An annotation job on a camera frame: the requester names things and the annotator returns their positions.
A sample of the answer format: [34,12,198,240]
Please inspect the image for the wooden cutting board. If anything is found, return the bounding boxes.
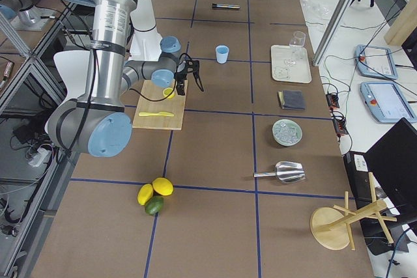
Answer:
[132,89,186,130]

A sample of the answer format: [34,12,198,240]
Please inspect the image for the clear wine glass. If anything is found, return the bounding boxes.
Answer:
[285,31,306,66]

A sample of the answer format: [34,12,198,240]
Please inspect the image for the aluminium frame post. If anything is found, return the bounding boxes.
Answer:
[312,0,352,66]

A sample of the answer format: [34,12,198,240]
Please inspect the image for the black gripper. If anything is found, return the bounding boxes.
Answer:
[175,59,199,96]

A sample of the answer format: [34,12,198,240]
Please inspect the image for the cream bear serving tray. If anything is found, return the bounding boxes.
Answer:
[270,45,312,83]

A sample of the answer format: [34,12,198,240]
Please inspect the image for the upper blue teach pendant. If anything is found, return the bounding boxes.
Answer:
[354,44,398,80]

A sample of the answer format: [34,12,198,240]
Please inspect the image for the yellow whole lemon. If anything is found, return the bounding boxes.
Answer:
[152,177,174,196]
[137,184,154,206]

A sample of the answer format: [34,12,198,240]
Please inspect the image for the yellow lemon slice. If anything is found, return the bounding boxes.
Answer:
[163,87,175,99]

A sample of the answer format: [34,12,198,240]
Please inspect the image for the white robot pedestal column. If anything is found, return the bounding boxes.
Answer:
[130,0,162,61]

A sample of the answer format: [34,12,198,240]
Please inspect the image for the lower blue teach pendant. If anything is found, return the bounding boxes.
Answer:
[360,82,416,124]

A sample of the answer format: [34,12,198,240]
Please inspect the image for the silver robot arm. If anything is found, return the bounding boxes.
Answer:
[46,0,199,158]

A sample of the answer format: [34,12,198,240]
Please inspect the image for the green bowl of ice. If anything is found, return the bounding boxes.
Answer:
[272,119,302,146]

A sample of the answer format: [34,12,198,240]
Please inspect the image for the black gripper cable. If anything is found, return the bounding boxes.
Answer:
[128,52,205,102]

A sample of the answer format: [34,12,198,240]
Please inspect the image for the wooden cup tree stand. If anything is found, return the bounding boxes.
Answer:
[309,172,397,251]

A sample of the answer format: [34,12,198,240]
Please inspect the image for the steel muddler black tip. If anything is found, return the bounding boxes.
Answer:
[212,3,240,10]

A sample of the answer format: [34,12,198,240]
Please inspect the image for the blue teach pendant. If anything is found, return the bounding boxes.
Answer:
[360,82,416,124]
[354,44,398,80]

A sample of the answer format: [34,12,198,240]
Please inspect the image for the black laptop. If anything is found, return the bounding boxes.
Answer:
[364,118,416,213]

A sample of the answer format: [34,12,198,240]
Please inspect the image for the grey folded cloth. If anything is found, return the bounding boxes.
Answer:
[278,90,306,110]

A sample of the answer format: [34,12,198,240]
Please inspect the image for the steel ice scoop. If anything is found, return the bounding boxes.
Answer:
[253,161,306,184]

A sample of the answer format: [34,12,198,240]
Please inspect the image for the light blue paper cup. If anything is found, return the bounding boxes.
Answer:
[215,45,229,64]

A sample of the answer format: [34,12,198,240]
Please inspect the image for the yellow plastic knife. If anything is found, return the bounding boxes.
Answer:
[138,111,175,117]

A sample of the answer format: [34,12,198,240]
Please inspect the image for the white chair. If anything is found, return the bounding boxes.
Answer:
[45,50,90,141]

